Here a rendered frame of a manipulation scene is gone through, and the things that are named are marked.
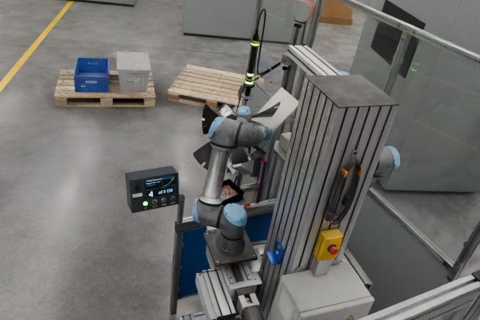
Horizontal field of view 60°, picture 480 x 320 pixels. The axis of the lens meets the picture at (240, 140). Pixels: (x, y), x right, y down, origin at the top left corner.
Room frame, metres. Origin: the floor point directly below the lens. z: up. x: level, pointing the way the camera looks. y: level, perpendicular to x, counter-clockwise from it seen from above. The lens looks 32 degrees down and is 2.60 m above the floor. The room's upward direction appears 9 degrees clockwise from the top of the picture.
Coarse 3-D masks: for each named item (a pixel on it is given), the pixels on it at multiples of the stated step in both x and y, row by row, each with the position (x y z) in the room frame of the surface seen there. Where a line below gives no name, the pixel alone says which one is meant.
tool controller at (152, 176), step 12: (156, 168) 1.80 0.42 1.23; (168, 168) 1.81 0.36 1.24; (132, 180) 1.64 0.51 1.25; (144, 180) 1.67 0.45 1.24; (156, 180) 1.70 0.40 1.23; (168, 180) 1.72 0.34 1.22; (132, 192) 1.62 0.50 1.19; (144, 192) 1.65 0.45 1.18; (156, 192) 1.68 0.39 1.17; (168, 192) 1.71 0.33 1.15; (132, 204) 1.60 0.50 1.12; (156, 204) 1.66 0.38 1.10; (168, 204) 1.69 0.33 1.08
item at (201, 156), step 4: (208, 144) 2.40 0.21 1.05; (200, 148) 2.39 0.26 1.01; (204, 148) 2.38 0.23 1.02; (208, 148) 2.38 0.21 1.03; (196, 152) 2.38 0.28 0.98; (200, 152) 2.37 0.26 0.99; (204, 152) 2.37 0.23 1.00; (208, 152) 2.36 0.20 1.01; (196, 156) 2.36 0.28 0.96; (200, 156) 2.35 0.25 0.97; (204, 156) 2.35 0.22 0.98; (208, 156) 2.34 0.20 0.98; (196, 160) 2.34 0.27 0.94; (200, 160) 2.34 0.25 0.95; (204, 160) 2.33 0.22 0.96; (208, 160) 2.33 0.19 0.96; (208, 164) 2.31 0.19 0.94; (204, 168) 2.30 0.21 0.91
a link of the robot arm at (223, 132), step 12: (216, 120) 1.68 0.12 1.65; (228, 120) 1.69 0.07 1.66; (216, 132) 1.64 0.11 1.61; (228, 132) 1.64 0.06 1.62; (216, 144) 1.62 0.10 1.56; (228, 144) 1.63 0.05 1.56; (216, 156) 1.61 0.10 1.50; (228, 156) 1.64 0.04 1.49; (216, 168) 1.59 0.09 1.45; (216, 180) 1.57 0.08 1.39; (204, 192) 1.56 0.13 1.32; (216, 192) 1.55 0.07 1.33; (204, 204) 1.51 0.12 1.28; (216, 204) 1.52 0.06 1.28; (192, 216) 1.50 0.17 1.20; (204, 216) 1.49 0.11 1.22; (216, 216) 1.49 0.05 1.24
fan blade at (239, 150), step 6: (234, 150) 2.23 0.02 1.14; (240, 150) 2.23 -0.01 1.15; (258, 150) 2.24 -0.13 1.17; (234, 156) 2.18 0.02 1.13; (240, 156) 2.18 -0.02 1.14; (246, 156) 2.18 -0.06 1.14; (252, 156) 2.17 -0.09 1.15; (258, 156) 2.17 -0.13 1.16; (234, 162) 2.14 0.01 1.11; (240, 162) 2.14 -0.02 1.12
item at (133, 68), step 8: (120, 56) 5.03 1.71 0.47; (128, 56) 5.07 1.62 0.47; (136, 56) 5.12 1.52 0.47; (144, 56) 5.16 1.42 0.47; (120, 64) 4.79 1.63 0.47; (128, 64) 4.83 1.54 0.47; (136, 64) 4.87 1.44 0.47; (144, 64) 4.91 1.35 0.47; (120, 72) 4.65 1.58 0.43; (128, 72) 4.68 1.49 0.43; (136, 72) 4.71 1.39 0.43; (144, 72) 4.74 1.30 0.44; (120, 80) 4.67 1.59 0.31; (128, 80) 4.70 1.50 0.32; (136, 80) 4.73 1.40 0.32; (144, 80) 4.76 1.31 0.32; (120, 88) 4.68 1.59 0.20; (128, 88) 4.71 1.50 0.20; (136, 88) 4.74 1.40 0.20; (144, 88) 4.77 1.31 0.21
